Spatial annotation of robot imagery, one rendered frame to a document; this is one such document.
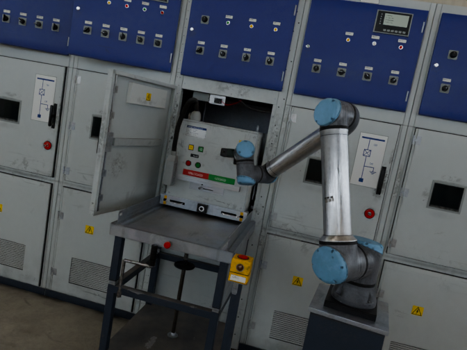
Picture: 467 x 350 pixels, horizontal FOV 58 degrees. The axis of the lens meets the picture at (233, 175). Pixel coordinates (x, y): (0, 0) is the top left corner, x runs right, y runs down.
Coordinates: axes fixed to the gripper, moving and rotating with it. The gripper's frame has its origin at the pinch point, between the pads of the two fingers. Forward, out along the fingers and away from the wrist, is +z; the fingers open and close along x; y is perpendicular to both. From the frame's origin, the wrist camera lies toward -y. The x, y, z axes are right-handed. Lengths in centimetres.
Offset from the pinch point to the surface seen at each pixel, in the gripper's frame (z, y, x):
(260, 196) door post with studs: 15.3, 20.7, -17.8
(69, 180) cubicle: 50, -102, -26
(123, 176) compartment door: -1, -60, -21
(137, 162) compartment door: 7, -55, -11
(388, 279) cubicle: 1, 100, -55
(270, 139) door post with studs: 6.3, 20.5, 15.9
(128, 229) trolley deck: -30, -47, -48
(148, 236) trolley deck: -33, -37, -50
